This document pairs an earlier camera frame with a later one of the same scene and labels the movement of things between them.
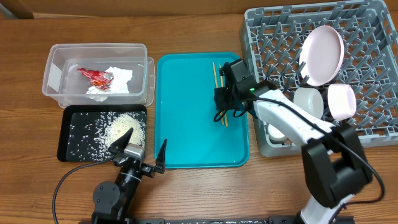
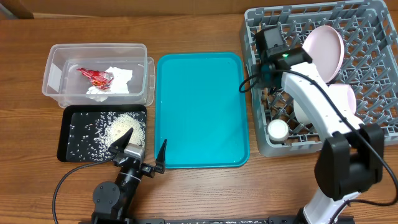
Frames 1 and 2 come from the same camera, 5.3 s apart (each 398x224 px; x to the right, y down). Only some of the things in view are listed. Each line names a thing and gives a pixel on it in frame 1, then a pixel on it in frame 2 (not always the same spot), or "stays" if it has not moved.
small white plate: [342, 101] stays
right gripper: [222, 100] to [266, 85]
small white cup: [275, 134] stays
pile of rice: [91, 134] stays
